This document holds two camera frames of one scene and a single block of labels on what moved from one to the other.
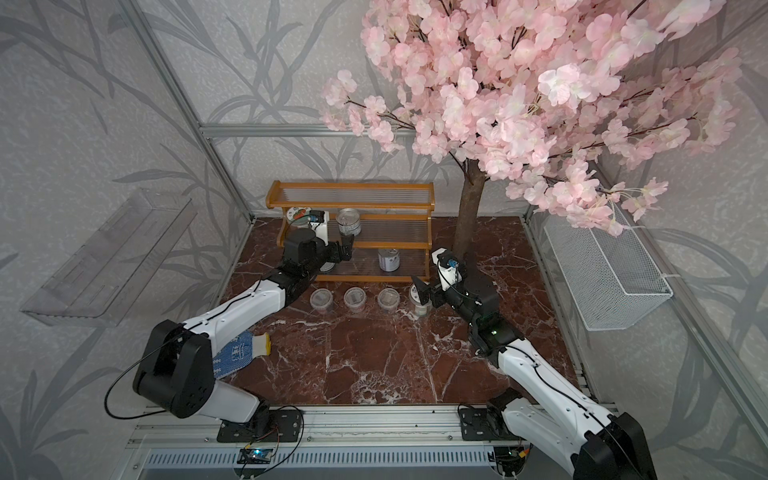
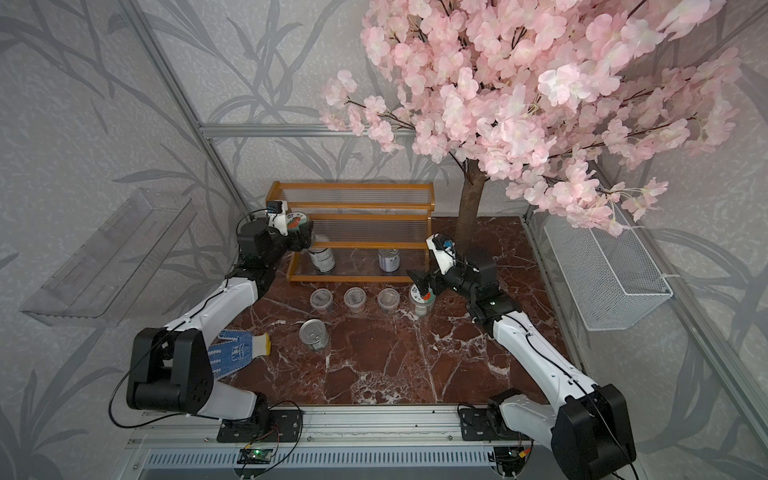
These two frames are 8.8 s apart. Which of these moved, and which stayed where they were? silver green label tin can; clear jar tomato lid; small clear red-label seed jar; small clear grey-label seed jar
Moved: silver green label tin can
Stayed: small clear red-label seed jar; small clear grey-label seed jar; clear jar tomato lid
